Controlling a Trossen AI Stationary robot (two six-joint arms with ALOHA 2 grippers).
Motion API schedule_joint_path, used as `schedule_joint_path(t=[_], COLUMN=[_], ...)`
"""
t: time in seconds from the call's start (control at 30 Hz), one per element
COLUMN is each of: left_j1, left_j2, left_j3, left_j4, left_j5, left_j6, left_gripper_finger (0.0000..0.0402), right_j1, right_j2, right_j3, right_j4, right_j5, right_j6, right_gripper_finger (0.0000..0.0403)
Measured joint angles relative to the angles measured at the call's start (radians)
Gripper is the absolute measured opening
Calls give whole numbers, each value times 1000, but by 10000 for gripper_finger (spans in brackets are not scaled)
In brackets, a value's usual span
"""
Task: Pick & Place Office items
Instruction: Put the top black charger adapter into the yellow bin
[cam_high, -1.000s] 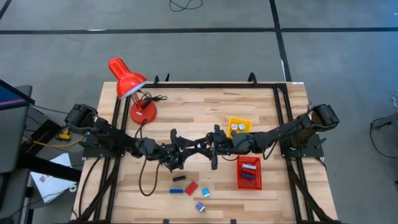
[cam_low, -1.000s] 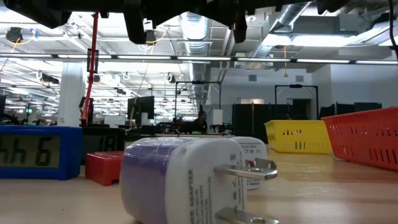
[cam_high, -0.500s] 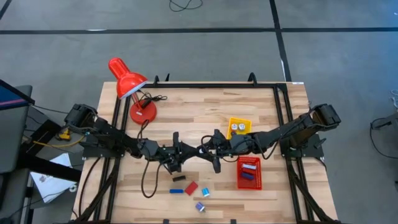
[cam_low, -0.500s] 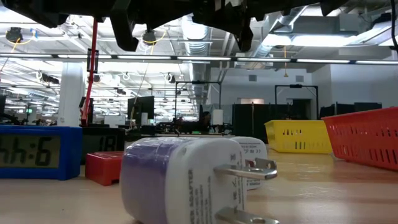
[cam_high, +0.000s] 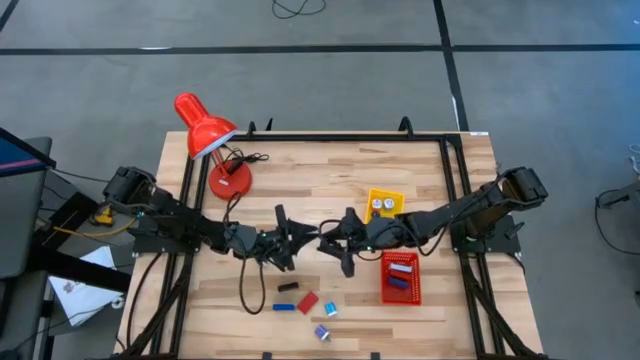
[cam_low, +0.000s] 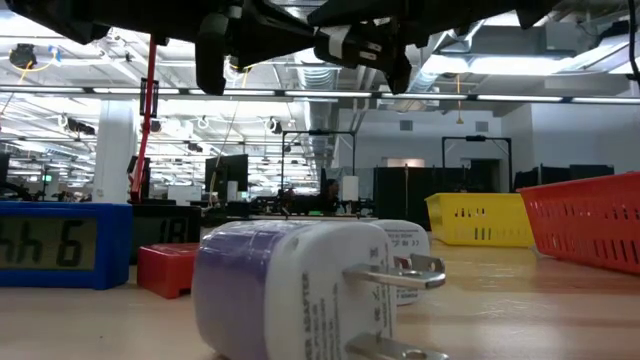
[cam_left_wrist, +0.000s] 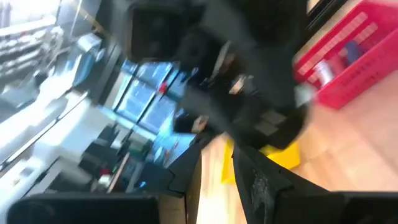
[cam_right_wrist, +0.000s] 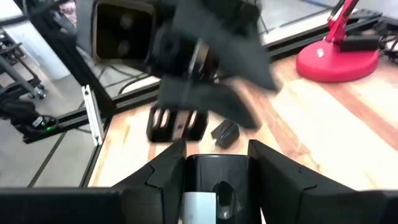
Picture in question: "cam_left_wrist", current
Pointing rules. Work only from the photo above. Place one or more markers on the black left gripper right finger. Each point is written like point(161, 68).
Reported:
point(258, 186)

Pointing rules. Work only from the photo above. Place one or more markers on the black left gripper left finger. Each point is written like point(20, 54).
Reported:
point(177, 183)

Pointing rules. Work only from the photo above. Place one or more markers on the yellow plastic basket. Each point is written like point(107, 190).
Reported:
point(286, 158)

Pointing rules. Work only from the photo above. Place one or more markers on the white digital clock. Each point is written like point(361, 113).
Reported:
point(323, 71)

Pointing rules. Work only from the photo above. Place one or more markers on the slim red digital clock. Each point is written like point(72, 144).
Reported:
point(338, 62)

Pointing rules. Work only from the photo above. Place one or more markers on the red plastic basket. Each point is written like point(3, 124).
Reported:
point(357, 81)

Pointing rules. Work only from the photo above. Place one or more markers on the dark blue digital clock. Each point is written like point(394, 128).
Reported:
point(354, 51)

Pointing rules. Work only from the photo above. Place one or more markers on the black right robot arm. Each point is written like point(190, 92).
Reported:
point(174, 28)

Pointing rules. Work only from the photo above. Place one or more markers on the black metal table frame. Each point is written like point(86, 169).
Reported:
point(323, 14)

